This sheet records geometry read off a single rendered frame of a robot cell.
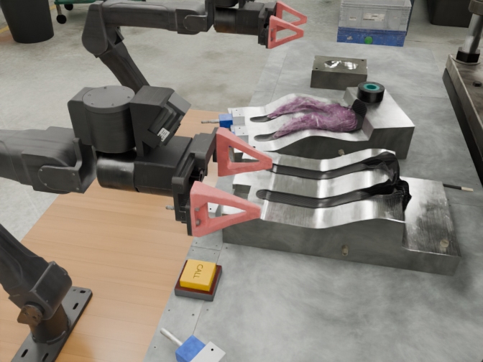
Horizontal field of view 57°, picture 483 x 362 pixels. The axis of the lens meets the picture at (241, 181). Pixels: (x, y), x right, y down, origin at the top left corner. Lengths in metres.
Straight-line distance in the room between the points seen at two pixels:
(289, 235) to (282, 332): 0.21
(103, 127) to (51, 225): 0.67
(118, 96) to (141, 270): 0.54
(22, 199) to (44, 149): 2.09
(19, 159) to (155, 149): 0.17
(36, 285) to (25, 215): 1.77
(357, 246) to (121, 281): 0.50
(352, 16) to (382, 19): 0.26
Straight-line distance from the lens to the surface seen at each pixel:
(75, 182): 0.57
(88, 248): 1.07
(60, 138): 0.60
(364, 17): 4.34
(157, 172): 0.51
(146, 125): 0.50
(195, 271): 0.92
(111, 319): 0.93
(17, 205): 2.64
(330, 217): 0.96
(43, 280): 0.81
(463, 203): 1.26
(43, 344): 0.92
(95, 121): 0.51
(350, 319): 0.91
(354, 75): 1.70
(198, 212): 0.49
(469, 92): 1.91
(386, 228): 0.94
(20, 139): 0.62
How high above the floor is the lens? 1.52
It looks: 37 degrees down
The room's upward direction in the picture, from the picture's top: straight up
